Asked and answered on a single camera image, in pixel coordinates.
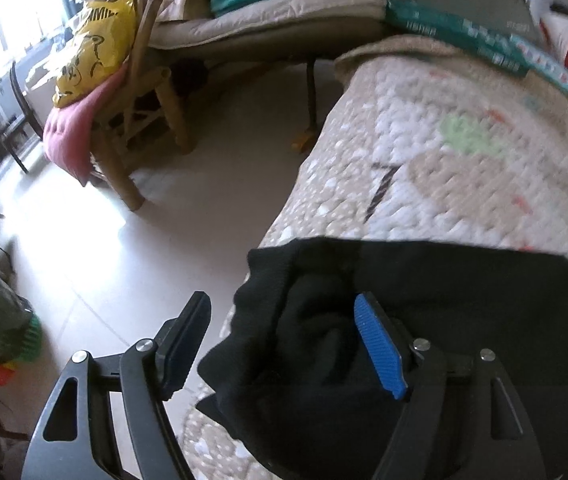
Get bamboo chair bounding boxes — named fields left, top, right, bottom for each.
left=84, top=0, right=195, bottom=212

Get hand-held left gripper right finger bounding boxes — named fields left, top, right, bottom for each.
left=354, top=292, right=548, bottom=480

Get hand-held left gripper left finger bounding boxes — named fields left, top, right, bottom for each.
left=20, top=290, right=213, bottom=480

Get yellow plastic bag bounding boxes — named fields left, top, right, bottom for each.
left=53, top=0, right=137, bottom=109

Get pink cushion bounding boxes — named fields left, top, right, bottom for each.
left=43, top=64, right=130, bottom=187

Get green black bag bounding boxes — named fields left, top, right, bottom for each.
left=0, top=260, right=44, bottom=365

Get quilted patterned bed cover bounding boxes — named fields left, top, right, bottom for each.
left=176, top=35, right=568, bottom=480

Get folding cot with beige mattress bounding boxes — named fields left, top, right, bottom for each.
left=149, top=0, right=389, bottom=133

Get black pants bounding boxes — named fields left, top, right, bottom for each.
left=197, top=238, right=568, bottom=480

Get green printed package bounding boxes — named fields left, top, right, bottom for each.
left=385, top=0, right=568, bottom=97

